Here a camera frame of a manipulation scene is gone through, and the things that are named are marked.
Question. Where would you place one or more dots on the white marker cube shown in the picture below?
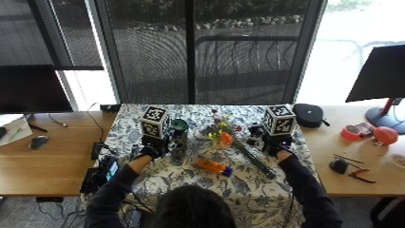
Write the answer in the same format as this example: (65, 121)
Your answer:
(278, 120)
(154, 123)

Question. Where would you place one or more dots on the black computer mouse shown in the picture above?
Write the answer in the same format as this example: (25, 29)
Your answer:
(37, 142)

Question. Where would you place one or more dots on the black pen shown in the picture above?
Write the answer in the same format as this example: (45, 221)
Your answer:
(37, 127)

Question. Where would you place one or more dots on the black metal rack outdoors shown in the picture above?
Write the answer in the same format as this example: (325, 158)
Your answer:
(246, 38)

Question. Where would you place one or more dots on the orange bottle with purple cap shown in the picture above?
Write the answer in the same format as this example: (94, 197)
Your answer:
(213, 166)

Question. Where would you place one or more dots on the black zip pouch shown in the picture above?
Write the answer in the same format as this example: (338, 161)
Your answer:
(308, 114)

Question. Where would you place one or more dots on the blue floral tablecloth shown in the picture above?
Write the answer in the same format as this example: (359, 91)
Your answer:
(236, 193)

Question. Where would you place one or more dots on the small black round object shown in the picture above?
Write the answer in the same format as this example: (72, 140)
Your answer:
(338, 166)

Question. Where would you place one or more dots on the person's left hand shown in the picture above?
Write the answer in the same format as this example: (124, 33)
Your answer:
(149, 150)

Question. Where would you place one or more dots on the small black box device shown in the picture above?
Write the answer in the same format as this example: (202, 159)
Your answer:
(109, 108)

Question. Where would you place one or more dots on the dark chair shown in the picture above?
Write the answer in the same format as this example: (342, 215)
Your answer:
(387, 212)

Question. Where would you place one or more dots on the flat black device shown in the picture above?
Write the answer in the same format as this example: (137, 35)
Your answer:
(89, 181)

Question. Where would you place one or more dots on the red tape roll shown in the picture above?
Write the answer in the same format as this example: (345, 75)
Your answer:
(349, 132)

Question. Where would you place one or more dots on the bunch of mixed flowers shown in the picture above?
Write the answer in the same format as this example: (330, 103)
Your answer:
(222, 133)

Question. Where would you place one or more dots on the phone with lit screen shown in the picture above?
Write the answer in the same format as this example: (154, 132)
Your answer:
(112, 171)

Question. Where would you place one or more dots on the black computer monitor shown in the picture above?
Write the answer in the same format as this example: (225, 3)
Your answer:
(30, 90)

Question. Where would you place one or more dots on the thin dark stick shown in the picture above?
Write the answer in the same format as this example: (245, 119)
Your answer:
(347, 158)

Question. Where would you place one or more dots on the white tape roll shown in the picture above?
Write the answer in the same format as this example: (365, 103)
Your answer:
(398, 160)

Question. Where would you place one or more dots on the person's right hand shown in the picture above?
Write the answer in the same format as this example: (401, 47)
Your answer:
(276, 146)

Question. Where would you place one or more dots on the black monitor with red stand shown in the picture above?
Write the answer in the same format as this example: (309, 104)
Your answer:
(379, 76)

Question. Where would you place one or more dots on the glass vase with green rim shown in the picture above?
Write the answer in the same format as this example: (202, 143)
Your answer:
(178, 136)

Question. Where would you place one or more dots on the black adapter block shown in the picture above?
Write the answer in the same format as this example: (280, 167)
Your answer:
(98, 151)

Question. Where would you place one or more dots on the dark window blind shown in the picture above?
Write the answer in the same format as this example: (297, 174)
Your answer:
(25, 31)

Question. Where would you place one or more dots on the white paper sheets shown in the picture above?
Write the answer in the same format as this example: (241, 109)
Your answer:
(14, 131)

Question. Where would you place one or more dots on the the person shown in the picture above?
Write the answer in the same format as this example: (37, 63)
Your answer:
(193, 209)

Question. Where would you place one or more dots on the black power strip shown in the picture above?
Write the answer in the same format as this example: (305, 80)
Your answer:
(49, 199)

